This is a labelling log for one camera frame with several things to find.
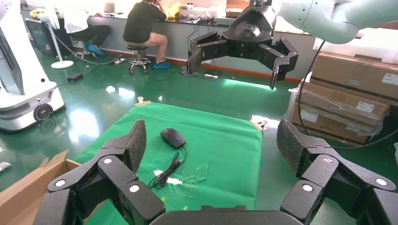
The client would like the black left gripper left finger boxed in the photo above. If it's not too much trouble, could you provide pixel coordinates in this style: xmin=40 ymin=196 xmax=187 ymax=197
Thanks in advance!
xmin=32 ymin=119 xmax=166 ymax=225

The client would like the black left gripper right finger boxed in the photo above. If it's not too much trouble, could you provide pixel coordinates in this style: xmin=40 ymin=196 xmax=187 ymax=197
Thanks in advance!
xmin=276 ymin=118 xmax=398 ymax=225

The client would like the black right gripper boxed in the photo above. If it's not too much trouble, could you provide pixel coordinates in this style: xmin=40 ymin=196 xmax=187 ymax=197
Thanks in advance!
xmin=186 ymin=4 xmax=300 ymax=90

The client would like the black wired computer mouse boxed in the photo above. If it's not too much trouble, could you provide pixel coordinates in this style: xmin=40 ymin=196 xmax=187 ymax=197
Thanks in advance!
xmin=148 ymin=127 xmax=188 ymax=190

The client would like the open brown cardboard box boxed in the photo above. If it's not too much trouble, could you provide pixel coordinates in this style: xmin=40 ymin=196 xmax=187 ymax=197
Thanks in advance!
xmin=0 ymin=150 xmax=107 ymax=225

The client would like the clear plastic bag pile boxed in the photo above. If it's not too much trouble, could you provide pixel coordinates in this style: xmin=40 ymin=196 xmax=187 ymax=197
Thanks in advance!
xmin=179 ymin=11 xmax=216 ymax=25

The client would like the plastic wrapped cardboard carton stack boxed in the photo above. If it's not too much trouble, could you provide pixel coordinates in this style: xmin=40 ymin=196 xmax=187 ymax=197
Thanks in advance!
xmin=287 ymin=81 xmax=391 ymax=147

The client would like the metal binder clip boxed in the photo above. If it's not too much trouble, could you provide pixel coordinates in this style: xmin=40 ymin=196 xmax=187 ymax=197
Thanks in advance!
xmin=250 ymin=119 xmax=268 ymax=132
xmin=135 ymin=96 xmax=152 ymax=107

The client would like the yellow plastic bag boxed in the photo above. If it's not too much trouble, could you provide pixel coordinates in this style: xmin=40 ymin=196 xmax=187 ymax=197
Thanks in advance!
xmin=166 ymin=2 xmax=182 ymax=19

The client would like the green table cloth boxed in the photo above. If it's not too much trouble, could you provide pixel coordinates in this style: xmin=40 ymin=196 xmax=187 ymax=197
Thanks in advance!
xmin=74 ymin=102 xmax=263 ymax=225

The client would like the chrome swivel stool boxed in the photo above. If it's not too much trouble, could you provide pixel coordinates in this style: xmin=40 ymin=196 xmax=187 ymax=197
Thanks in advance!
xmin=73 ymin=37 xmax=100 ymax=60
xmin=127 ymin=45 xmax=152 ymax=75

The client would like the seated person black shirt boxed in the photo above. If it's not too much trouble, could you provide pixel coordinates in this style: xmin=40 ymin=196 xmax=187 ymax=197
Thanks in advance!
xmin=122 ymin=0 xmax=172 ymax=69

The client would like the large brown cardboard carton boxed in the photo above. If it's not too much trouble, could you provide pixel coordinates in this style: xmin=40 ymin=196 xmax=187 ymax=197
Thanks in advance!
xmin=310 ymin=51 xmax=398 ymax=106

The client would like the white floor fan stand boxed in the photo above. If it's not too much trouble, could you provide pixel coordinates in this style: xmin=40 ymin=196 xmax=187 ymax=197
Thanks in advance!
xmin=43 ymin=12 xmax=75 ymax=69

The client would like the white wheeled robot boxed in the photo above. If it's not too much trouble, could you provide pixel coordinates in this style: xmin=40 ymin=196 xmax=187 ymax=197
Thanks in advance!
xmin=0 ymin=0 xmax=65 ymax=133

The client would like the white foam packing block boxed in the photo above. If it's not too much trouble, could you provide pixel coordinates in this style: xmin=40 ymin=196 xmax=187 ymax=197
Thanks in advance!
xmin=312 ymin=27 xmax=398 ymax=65

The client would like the dark glass cabinet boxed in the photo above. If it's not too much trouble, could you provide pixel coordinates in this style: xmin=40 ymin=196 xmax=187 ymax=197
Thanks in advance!
xmin=24 ymin=18 xmax=52 ymax=56

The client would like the seated person white shirt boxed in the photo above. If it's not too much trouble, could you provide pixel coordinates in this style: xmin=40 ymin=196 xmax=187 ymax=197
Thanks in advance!
xmin=61 ymin=0 xmax=111 ymax=57

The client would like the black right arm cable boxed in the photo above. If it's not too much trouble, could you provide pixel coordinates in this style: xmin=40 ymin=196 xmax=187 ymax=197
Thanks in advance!
xmin=297 ymin=40 xmax=398 ymax=151

